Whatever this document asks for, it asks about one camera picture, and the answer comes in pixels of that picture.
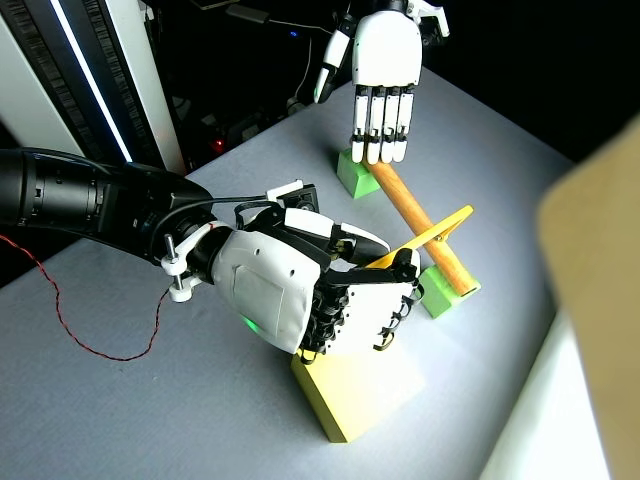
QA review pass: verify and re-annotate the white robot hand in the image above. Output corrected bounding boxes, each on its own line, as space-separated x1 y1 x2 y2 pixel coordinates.
312 9 424 166
209 202 426 364

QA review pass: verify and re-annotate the wooden dowel rod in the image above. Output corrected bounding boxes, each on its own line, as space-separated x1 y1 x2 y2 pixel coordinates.
366 160 483 296

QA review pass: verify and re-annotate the green wooden block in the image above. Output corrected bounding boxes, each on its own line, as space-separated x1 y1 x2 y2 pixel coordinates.
335 148 384 200
418 264 483 320

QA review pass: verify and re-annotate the black power adapter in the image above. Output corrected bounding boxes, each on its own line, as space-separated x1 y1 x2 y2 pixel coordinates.
224 3 274 27

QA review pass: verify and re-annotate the grey table cloth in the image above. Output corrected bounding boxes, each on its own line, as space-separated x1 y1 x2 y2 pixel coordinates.
0 67 574 480

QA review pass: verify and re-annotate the white panel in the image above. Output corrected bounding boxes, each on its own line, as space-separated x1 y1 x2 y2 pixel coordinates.
478 308 614 480

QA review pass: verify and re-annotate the white column with black strips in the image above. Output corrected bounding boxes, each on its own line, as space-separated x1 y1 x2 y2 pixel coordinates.
0 0 187 174

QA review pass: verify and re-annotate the beige wooden board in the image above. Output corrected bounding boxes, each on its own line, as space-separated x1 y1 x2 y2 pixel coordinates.
535 113 640 480

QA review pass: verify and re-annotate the white cable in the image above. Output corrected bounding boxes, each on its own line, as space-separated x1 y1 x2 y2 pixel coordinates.
287 37 315 112

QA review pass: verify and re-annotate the thin red cable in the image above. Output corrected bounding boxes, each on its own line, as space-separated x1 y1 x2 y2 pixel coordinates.
0 233 175 363

